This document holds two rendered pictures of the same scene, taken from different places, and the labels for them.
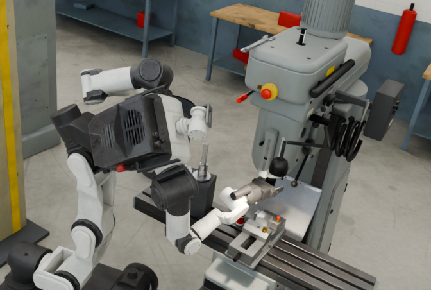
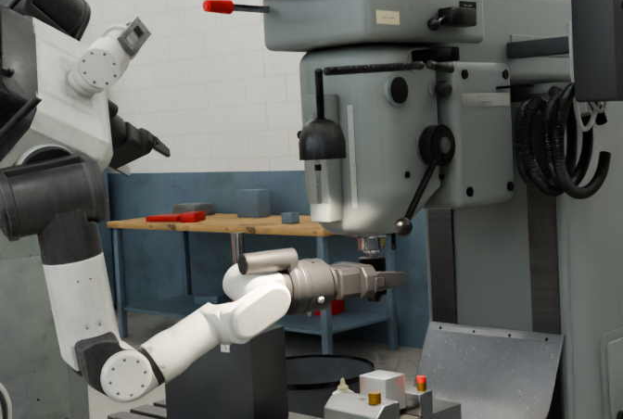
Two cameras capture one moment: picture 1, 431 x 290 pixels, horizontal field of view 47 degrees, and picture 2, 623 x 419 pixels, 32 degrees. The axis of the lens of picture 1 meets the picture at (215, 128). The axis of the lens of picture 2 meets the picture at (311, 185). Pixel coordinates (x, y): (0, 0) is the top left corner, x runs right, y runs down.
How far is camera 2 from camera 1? 1.19 m
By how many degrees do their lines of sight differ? 29
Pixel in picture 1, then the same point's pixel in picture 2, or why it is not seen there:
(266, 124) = (311, 90)
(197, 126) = (96, 44)
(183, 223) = (82, 290)
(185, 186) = (66, 175)
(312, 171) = (527, 293)
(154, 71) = not seen: outside the picture
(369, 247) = not seen: outside the picture
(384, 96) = not seen: outside the picture
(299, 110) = (353, 6)
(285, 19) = not seen: hidden behind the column
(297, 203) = (507, 387)
